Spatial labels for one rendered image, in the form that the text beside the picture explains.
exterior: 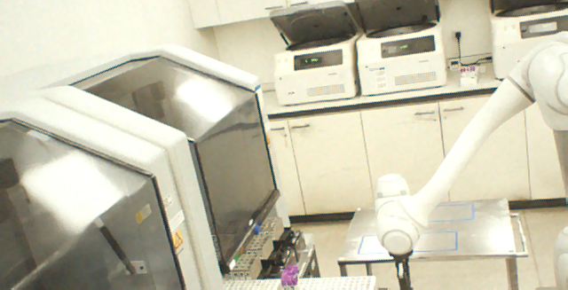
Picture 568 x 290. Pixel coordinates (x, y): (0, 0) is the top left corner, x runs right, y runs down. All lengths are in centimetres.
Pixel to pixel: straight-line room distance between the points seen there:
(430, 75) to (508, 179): 86
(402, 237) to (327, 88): 264
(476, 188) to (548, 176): 45
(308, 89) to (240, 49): 94
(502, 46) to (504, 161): 75
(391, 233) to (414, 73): 254
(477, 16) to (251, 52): 170
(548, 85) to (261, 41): 354
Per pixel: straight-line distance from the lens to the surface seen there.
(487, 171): 421
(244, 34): 487
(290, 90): 419
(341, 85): 409
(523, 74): 168
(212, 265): 189
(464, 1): 458
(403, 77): 404
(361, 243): 228
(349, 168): 426
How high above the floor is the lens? 185
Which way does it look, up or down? 18 degrees down
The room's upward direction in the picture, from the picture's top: 11 degrees counter-clockwise
